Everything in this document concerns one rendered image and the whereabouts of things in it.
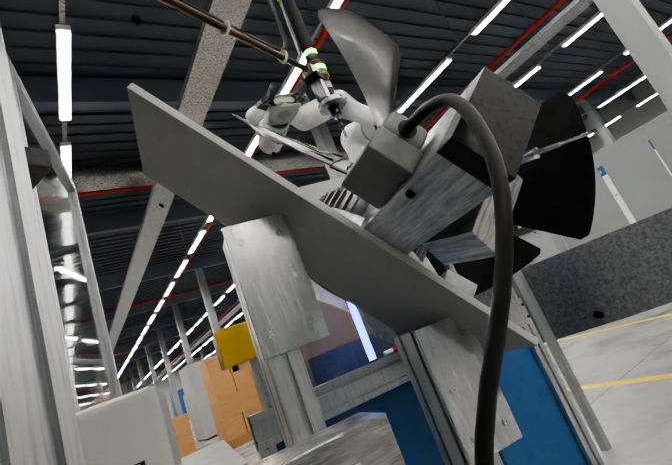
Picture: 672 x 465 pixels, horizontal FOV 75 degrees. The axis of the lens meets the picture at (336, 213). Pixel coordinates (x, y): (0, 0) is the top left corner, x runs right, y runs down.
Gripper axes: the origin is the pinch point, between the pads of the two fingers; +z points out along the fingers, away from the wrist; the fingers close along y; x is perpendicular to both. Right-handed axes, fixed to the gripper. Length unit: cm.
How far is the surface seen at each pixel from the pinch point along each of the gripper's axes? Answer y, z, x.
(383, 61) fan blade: 11, 56, -38
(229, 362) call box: 36, -12, -66
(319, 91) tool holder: 2.9, 21.4, -17.4
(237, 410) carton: -32, -793, -112
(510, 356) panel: -43, -16, -93
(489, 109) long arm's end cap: 13, 70, -56
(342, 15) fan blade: 12, 54, -27
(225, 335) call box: 35, -12, -60
